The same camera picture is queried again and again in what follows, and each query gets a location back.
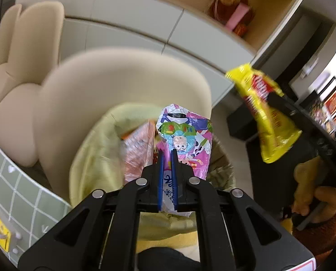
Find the beige upholstered chair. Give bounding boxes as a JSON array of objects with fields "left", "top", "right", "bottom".
[
  {"left": 0, "top": 1, "right": 65, "bottom": 168},
  {"left": 0, "top": 4, "right": 23, "bottom": 75},
  {"left": 39, "top": 46, "right": 213, "bottom": 201}
]

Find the wood and white wall cabinet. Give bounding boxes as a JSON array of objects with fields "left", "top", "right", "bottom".
[{"left": 15, "top": 0, "right": 312, "bottom": 105}]

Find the pink box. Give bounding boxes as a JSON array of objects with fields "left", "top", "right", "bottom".
[{"left": 226, "top": 3, "right": 250, "bottom": 30}]

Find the bin with yellow-green liner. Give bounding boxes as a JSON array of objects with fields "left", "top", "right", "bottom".
[{"left": 69, "top": 103, "right": 236, "bottom": 250}]

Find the pink orange snack packet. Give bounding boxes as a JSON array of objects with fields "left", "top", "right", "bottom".
[{"left": 120, "top": 120, "right": 157, "bottom": 184}]

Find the green checked tablecloth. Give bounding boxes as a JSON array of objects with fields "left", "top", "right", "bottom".
[{"left": 0, "top": 131, "right": 72, "bottom": 269}]

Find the yellow snack packet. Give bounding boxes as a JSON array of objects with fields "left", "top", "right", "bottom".
[{"left": 225, "top": 63, "right": 303, "bottom": 164}]

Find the red patterned decoration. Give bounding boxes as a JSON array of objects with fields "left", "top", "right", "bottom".
[{"left": 306, "top": 90, "right": 336, "bottom": 136}]

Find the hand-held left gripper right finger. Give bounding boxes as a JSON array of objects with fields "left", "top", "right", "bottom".
[{"left": 170, "top": 148, "right": 315, "bottom": 271}]

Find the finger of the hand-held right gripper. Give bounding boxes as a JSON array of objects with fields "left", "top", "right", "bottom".
[{"left": 267, "top": 93, "right": 310, "bottom": 132}]

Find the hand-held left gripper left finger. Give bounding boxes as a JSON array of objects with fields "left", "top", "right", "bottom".
[{"left": 18, "top": 150, "right": 166, "bottom": 271}]

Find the colourful cartoon snack packet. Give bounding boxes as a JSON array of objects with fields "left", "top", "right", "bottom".
[{"left": 155, "top": 103, "right": 214, "bottom": 218}]

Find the white wall switch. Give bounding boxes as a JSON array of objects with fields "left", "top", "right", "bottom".
[{"left": 301, "top": 58, "right": 319, "bottom": 78}]

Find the person's right forearm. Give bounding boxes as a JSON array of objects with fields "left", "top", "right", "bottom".
[{"left": 281, "top": 198, "right": 336, "bottom": 260}]

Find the red patterned box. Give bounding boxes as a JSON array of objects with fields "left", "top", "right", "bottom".
[{"left": 233, "top": 24, "right": 249, "bottom": 37}]

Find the person's right hand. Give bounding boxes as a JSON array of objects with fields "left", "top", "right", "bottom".
[{"left": 292, "top": 157, "right": 336, "bottom": 221}]

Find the brown plush on shelf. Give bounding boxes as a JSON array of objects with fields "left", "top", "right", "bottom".
[{"left": 208, "top": 0, "right": 255, "bottom": 30}]

